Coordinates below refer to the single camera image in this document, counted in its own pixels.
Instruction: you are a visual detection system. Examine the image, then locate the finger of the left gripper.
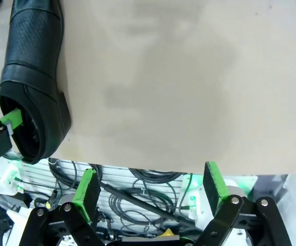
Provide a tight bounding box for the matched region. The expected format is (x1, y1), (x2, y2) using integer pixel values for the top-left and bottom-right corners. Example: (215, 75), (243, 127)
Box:
(0, 109), (23, 170)

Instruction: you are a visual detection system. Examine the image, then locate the black power adapter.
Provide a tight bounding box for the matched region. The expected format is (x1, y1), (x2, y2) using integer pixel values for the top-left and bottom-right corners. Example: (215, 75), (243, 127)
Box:
(0, 193), (33, 213)

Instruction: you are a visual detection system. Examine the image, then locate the thick black cable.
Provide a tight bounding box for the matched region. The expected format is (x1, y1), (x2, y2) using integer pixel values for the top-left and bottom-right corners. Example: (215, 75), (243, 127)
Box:
(101, 183), (204, 230)

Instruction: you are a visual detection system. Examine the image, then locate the black cable coil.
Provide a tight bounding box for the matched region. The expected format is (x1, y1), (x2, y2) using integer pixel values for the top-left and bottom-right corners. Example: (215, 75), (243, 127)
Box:
(129, 168), (188, 187)

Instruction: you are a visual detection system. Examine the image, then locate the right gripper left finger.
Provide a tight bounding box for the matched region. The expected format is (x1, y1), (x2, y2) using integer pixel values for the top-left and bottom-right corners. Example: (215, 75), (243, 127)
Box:
(19, 168), (105, 246)

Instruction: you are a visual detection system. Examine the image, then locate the black strap dress shoe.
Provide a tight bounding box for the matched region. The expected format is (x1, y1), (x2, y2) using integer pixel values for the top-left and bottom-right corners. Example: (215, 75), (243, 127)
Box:
(0, 0), (72, 165)

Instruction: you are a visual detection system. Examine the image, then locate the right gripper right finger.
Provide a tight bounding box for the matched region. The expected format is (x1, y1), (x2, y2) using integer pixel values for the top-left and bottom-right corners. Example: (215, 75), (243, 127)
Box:
(193, 161), (292, 246)

